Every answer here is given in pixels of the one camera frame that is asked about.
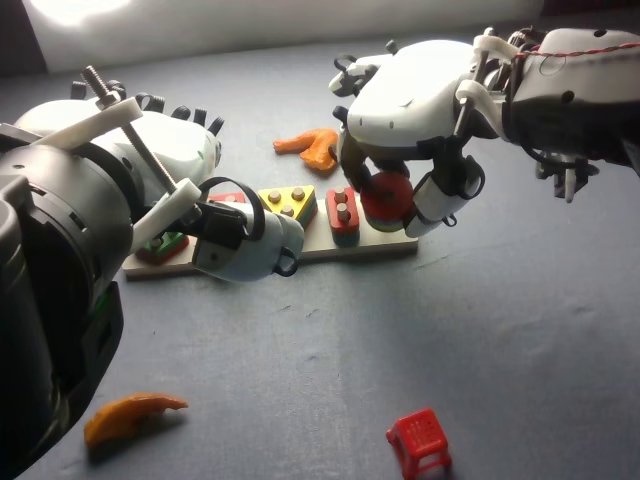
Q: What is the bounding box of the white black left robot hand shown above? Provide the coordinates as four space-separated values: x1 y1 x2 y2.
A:
13 77 306 285

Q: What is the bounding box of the cross block stack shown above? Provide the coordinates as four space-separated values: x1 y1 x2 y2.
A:
135 230 191 266

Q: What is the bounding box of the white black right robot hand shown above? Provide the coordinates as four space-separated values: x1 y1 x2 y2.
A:
328 38 487 239

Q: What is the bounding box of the red round toy disc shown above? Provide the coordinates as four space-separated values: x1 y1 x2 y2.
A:
359 171 415 222

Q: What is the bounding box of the orange toy croissant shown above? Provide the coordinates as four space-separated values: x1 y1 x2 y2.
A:
83 392 190 450
272 127 341 174

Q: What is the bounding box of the oblong block stack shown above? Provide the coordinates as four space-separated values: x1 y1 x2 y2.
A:
324 186 362 250

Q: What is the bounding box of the grey table cloth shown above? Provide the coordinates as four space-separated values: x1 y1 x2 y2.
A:
0 39 640 480

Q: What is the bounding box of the red toy stool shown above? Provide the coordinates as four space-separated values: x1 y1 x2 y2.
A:
385 407 454 477

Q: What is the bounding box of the triangle block stack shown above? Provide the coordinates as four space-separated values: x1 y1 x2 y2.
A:
257 184 319 227

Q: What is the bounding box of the wooden shape sorter board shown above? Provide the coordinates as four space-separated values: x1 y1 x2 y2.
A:
123 230 419 282

